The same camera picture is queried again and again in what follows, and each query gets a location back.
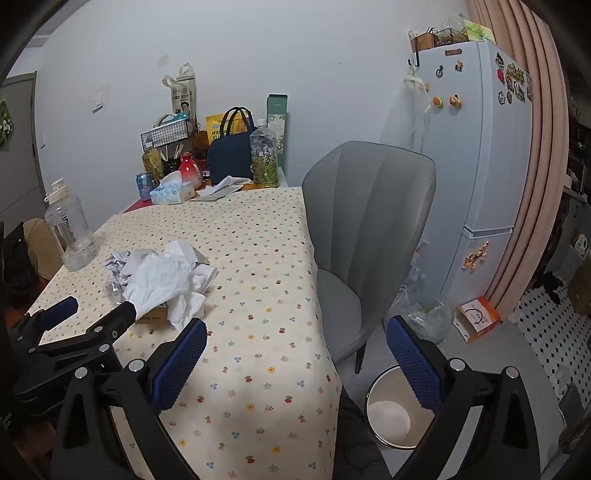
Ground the white waste bin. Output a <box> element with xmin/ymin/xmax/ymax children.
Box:
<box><xmin>365</xmin><ymin>364</ymin><xmax>444</xmax><ymax>450</ymax></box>

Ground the cluster of fridge magnets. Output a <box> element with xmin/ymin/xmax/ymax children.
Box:
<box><xmin>495</xmin><ymin>52</ymin><xmax>533</xmax><ymax>106</ymax></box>

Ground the silver foil wrapper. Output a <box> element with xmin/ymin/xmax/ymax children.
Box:
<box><xmin>102</xmin><ymin>250</ymin><xmax>134</xmax><ymax>305</ymax></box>

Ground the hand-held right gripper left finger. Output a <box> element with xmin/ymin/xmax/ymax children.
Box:
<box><xmin>51</xmin><ymin>318</ymin><xmax>208</xmax><ymax>480</ymax></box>

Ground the grey upholstered chair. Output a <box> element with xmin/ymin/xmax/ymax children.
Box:
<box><xmin>301</xmin><ymin>141</ymin><xmax>437</xmax><ymax>374</ymax></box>

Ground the white crumpled paper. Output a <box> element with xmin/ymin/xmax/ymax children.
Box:
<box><xmin>210</xmin><ymin>175</ymin><xmax>252</xmax><ymax>195</ymax></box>

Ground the white refrigerator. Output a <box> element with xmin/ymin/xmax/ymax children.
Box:
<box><xmin>406</xmin><ymin>39</ymin><xmax>534</xmax><ymax>301</ymax></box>

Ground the red and white vase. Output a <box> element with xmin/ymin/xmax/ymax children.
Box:
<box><xmin>179</xmin><ymin>154</ymin><xmax>204</xmax><ymax>190</ymax></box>

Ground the dark storage shelf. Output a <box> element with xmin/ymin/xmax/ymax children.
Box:
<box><xmin>540</xmin><ymin>65</ymin><xmax>591</xmax><ymax>287</ymax></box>

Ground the white hanging bag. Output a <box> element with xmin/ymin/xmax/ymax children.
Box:
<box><xmin>404</xmin><ymin>74</ymin><xmax>437</xmax><ymax>151</ymax></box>

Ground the floral cream tablecloth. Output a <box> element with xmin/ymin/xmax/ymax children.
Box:
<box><xmin>25</xmin><ymin>187</ymin><xmax>345</xmax><ymax>480</ymax></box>

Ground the black jacket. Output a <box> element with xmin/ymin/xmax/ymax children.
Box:
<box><xmin>0</xmin><ymin>222</ymin><xmax>40</xmax><ymax>310</ymax></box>

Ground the black mesh holder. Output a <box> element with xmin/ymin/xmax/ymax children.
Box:
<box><xmin>164</xmin><ymin>143</ymin><xmax>185</xmax><ymax>174</ymax></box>

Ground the green printed card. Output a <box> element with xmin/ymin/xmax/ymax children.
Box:
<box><xmin>463</xmin><ymin>19</ymin><xmax>497</xmax><ymax>44</ymax></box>

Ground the orange and white box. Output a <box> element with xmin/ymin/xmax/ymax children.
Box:
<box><xmin>455</xmin><ymin>296</ymin><xmax>502</xmax><ymax>344</ymax></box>

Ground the clear plastic water jug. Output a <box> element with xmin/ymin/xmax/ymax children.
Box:
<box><xmin>44</xmin><ymin>179</ymin><xmax>99</xmax><ymax>272</ymax></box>

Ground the brown wicker basket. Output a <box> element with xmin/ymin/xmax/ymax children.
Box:
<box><xmin>409</xmin><ymin>28</ymin><xmax>437</xmax><ymax>54</ymax></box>

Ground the blue drink can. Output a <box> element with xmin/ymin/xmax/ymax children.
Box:
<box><xmin>135</xmin><ymin>172</ymin><xmax>155</xmax><ymax>201</ymax></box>

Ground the gold figure magnet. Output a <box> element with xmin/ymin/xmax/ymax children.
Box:
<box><xmin>462</xmin><ymin>240</ymin><xmax>490</xmax><ymax>274</ymax></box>

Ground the brown cardboard box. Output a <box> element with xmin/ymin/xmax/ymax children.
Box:
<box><xmin>567</xmin><ymin>265</ymin><xmax>591</xmax><ymax>317</ymax></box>

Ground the clear plastic bag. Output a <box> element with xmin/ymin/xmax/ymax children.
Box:
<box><xmin>392</xmin><ymin>286</ymin><xmax>455</xmax><ymax>344</ymax></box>

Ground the navy lunch bag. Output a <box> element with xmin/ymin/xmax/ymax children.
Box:
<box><xmin>207</xmin><ymin>107</ymin><xmax>259</xmax><ymax>186</ymax></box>

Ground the tall green box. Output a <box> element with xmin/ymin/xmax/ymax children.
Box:
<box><xmin>265</xmin><ymin>93</ymin><xmax>289</xmax><ymax>176</ymax></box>

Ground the pink curtain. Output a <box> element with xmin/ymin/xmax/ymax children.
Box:
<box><xmin>464</xmin><ymin>0</ymin><xmax>573</xmax><ymax>319</ymax></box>

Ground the brown wire basket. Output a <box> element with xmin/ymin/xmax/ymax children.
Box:
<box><xmin>434</xmin><ymin>28</ymin><xmax>467</xmax><ymax>47</ymax></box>

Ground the large clear tea bottle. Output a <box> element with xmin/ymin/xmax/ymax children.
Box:
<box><xmin>249</xmin><ymin>119</ymin><xmax>281</xmax><ymax>189</ymax></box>

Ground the white tissue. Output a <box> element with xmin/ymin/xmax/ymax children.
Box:
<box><xmin>122</xmin><ymin>240</ymin><xmax>219</xmax><ymax>330</ymax></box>

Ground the white printed tote bag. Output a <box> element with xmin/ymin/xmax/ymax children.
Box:
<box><xmin>161</xmin><ymin>62</ymin><xmax>197</xmax><ymax>121</ymax></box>

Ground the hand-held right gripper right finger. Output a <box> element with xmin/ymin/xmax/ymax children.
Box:
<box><xmin>385</xmin><ymin>315</ymin><xmax>541</xmax><ymax>480</ymax></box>

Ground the grey door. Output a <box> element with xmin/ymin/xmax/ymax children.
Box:
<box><xmin>0</xmin><ymin>71</ymin><xmax>47</xmax><ymax>213</ymax></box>

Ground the green hanging pouch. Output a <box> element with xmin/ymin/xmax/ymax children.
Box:
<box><xmin>0</xmin><ymin>99</ymin><xmax>14</xmax><ymax>151</ymax></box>

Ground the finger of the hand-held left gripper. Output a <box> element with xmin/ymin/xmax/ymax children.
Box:
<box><xmin>28</xmin><ymin>301</ymin><xmax>138</xmax><ymax>371</ymax></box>
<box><xmin>9</xmin><ymin>295</ymin><xmax>80</xmax><ymax>355</ymax></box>

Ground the tan fabric chair back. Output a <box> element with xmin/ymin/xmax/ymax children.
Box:
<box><xmin>23</xmin><ymin>218</ymin><xmax>63</xmax><ymax>280</ymax></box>

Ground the yellow snack bag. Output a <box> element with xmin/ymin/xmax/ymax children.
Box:
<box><xmin>205</xmin><ymin>113</ymin><xmax>250</xmax><ymax>144</ymax></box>

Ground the black wire basket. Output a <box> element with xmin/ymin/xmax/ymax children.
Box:
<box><xmin>141</xmin><ymin>119</ymin><xmax>197</xmax><ymax>149</ymax></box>

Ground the tan paper packet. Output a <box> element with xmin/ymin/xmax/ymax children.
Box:
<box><xmin>135</xmin><ymin>306</ymin><xmax>169</xmax><ymax>325</ymax></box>

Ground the blue and white tissue box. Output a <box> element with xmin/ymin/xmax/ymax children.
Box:
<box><xmin>150</xmin><ymin>170</ymin><xmax>195</xmax><ymax>205</ymax></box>

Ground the grey patterned flat packet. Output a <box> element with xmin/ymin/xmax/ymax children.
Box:
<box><xmin>190</xmin><ymin>185</ymin><xmax>241</xmax><ymax>202</ymax></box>

